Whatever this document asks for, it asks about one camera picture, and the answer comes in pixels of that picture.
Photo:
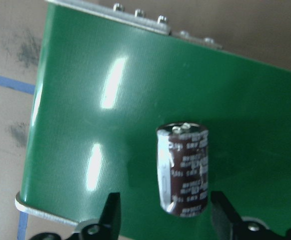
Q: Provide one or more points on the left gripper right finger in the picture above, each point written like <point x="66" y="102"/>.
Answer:
<point x="229" y="225"/>

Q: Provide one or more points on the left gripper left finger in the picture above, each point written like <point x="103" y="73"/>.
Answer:
<point x="107" y="227"/>

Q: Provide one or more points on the dark cylindrical capacitor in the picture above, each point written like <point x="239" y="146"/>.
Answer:
<point x="182" y="168"/>

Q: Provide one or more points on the green conveyor belt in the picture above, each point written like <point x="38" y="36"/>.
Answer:
<point x="122" y="105"/>

